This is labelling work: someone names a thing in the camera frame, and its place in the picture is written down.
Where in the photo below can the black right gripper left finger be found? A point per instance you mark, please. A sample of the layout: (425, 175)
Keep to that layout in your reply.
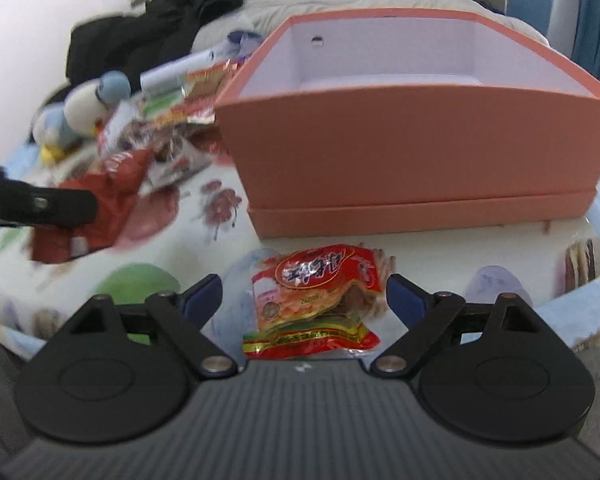
(170, 319)

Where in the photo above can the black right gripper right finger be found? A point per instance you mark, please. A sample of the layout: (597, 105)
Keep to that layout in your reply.
(436, 321)

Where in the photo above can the red yellow tofu snack packet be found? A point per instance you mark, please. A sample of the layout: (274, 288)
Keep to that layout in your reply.
(317, 301)

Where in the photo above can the red label spicy strips bag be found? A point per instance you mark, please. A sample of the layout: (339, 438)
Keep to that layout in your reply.
(174, 157)

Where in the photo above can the fruit print tablecloth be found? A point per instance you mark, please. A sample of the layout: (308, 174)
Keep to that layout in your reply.
(202, 227)

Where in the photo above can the white and blue plush bird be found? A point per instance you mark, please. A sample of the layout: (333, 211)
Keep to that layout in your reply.
(59, 128)

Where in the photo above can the black clothes pile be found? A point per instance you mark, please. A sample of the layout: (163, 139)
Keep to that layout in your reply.
(135, 44)

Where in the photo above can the white cylindrical bottle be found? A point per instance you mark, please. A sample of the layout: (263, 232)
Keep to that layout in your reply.
(172, 73)

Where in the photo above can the orange open cardboard box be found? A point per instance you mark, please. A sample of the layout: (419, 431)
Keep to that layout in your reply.
(390, 120)

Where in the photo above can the green white snack packet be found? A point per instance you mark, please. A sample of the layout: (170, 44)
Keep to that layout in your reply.
(193, 101)

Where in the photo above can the blue white plastic bag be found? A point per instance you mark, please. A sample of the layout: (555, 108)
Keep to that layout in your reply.
(242, 43)

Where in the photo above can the grey quilt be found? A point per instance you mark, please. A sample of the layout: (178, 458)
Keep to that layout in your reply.
(264, 16)

